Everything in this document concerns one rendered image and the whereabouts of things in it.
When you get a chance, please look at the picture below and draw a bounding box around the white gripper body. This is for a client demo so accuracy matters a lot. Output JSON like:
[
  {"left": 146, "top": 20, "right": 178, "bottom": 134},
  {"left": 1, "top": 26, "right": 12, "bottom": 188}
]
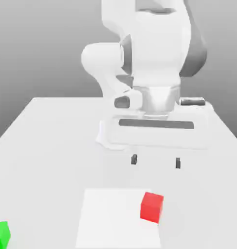
[{"left": 108, "top": 113, "right": 210, "bottom": 151}]

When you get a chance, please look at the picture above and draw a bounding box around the small red cube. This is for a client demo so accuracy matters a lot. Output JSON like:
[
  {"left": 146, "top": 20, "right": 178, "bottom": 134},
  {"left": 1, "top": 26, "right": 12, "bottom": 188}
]
[{"left": 140, "top": 192, "right": 164, "bottom": 224}]

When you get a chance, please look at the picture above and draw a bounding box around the small green cube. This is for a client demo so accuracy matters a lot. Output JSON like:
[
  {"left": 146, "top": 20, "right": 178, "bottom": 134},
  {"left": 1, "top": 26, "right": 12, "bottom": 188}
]
[{"left": 0, "top": 221, "right": 12, "bottom": 249}]

